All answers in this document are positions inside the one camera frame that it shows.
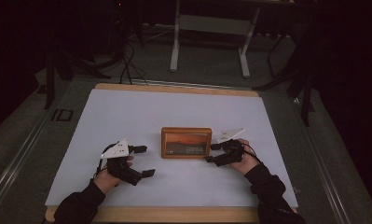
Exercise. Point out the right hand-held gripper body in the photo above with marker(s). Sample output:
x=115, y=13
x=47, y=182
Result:
x=231, y=152

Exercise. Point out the wooden photo frame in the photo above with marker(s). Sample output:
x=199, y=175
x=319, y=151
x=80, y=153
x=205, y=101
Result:
x=186, y=143

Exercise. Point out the person's left hand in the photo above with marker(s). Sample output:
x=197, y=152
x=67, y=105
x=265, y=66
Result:
x=105, y=182

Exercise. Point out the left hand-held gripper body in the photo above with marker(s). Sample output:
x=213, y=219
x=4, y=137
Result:
x=120, y=165

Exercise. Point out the white metal desk frame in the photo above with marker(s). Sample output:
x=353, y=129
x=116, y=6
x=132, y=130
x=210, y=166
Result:
x=211, y=25

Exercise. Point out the person's right hand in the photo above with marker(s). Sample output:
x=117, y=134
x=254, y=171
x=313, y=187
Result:
x=249, y=163

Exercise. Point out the black metal stand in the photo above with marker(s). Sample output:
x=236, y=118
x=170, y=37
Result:
x=305, y=81

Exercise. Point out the white table mat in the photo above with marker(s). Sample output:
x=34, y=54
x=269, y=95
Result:
x=127, y=118

